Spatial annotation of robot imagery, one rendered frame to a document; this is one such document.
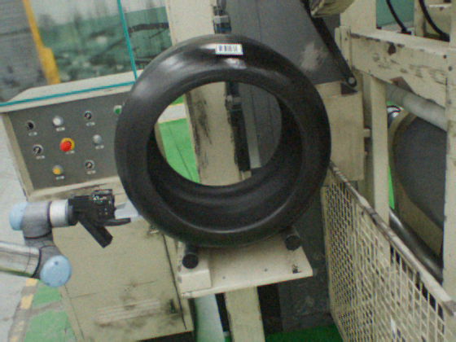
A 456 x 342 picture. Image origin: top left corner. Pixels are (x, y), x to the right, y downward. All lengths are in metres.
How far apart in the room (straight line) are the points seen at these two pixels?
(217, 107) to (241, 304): 0.77
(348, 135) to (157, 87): 0.68
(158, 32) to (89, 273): 8.31
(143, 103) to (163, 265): 1.12
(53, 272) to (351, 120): 0.96
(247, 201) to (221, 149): 0.20
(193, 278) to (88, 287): 0.97
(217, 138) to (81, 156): 0.67
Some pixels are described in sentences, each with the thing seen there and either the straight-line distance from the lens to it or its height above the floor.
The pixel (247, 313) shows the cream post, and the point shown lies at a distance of 1.82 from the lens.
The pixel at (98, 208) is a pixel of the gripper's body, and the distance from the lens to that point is 1.26.
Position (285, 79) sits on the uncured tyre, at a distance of 1.06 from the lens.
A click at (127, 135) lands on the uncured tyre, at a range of 1.08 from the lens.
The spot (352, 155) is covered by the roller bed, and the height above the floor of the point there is 1.00.
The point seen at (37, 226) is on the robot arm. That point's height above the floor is 1.05.
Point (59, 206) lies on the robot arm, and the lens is 1.28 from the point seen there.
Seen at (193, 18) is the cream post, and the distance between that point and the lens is 1.40.
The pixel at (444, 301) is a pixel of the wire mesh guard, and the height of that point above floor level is 1.00.
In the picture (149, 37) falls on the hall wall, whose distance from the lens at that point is 10.05.
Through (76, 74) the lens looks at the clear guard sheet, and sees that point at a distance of 1.81.
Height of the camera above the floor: 1.55
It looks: 22 degrees down
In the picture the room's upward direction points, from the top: 9 degrees counter-clockwise
